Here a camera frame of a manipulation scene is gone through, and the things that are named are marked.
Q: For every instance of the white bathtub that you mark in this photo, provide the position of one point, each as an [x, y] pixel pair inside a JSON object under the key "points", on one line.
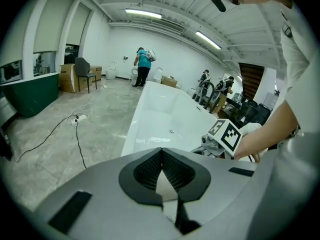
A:
{"points": [[160, 119]]}

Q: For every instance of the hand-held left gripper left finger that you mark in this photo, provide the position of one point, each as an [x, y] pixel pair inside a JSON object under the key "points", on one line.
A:
{"points": [[100, 196]]}

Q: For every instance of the dark green bathtub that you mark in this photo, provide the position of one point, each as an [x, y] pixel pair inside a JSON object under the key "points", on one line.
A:
{"points": [[32, 94]]}

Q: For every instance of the ceiling air conditioner vent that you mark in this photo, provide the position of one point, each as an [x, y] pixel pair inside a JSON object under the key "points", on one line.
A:
{"points": [[167, 24]]}

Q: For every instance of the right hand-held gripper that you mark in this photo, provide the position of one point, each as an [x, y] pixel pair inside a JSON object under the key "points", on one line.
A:
{"points": [[230, 136]]}

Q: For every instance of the ceiling tube light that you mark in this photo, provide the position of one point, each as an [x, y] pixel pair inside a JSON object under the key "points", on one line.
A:
{"points": [[143, 13], [208, 40]]}

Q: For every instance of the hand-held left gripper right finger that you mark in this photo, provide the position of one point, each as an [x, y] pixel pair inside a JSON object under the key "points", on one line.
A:
{"points": [[220, 196]]}

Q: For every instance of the brown wooden staircase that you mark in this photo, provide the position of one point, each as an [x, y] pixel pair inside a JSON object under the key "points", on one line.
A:
{"points": [[251, 79]]}

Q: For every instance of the black office chair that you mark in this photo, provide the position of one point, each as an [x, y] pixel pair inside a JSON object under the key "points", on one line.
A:
{"points": [[263, 114], [248, 111]]}

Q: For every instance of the person's right hand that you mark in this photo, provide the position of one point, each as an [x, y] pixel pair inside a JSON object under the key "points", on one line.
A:
{"points": [[250, 129]]}

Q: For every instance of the person's right forearm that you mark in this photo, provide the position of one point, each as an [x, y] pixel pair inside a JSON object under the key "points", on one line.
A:
{"points": [[270, 134]]}

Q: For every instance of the brown cardboard box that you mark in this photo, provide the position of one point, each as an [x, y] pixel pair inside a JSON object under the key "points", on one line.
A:
{"points": [[168, 81], [97, 72], [66, 77]]}

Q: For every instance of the dark padded chair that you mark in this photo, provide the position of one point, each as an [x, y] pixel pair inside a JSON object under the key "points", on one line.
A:
{"points": [[82, 66]]}

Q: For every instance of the white power strip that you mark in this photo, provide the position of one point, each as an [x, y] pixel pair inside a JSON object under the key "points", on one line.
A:
{"points": [[75, 121]]}

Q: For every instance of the white roller window blind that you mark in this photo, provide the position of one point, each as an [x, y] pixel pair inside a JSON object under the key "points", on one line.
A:
{"points": [[78, 24], [52, 21]]}

